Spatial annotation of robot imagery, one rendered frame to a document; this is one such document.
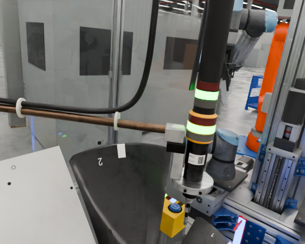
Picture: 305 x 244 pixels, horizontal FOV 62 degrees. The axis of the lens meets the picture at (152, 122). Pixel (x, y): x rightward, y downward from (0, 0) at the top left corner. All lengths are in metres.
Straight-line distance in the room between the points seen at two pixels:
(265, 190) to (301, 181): 0.17
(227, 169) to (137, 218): 0.86
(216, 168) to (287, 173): 0.32
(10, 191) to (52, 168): 0.11
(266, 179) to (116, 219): 0.97
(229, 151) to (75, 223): 0.82
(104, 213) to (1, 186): 0.27
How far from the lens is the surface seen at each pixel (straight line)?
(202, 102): 0.38
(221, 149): 1.29
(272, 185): 1.40
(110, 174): 0.56
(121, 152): 0.57
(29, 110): 0.47
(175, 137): 0.39
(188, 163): 0.41
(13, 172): 0.72
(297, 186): 1.46
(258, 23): 1.06
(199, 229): 0.78
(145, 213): 0.54
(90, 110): 0.42
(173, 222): 0.99
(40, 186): 0.72
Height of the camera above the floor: 1.68
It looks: 18 degrees down
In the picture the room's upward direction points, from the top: 6 degrees clockwise
